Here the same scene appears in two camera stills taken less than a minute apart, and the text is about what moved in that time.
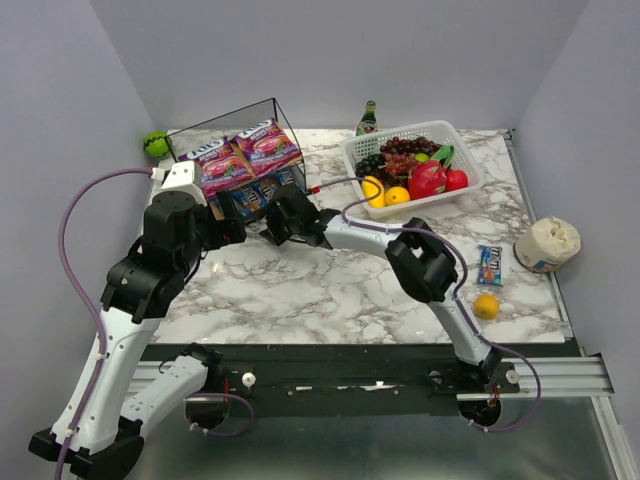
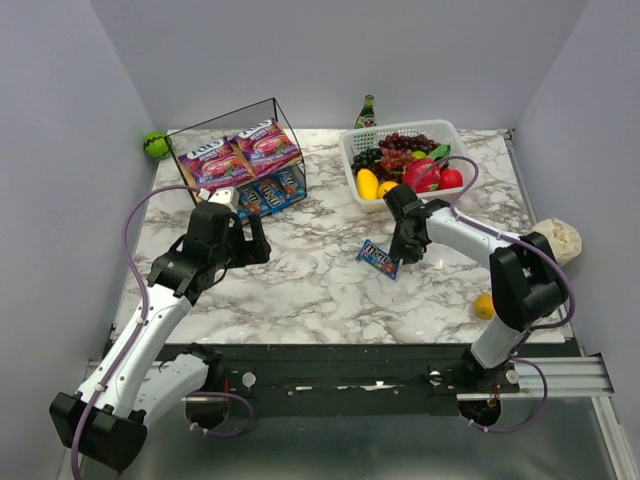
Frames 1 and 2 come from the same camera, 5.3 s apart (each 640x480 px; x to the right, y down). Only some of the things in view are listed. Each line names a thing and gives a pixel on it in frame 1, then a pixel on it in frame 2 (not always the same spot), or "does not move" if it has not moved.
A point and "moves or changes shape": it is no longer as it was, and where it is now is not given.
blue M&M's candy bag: x=247 y=199 does not move
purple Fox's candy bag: x=265 y=147 does not move
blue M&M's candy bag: x=490 y=271 moves or changes shape
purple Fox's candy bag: x=220 y=165 does not move
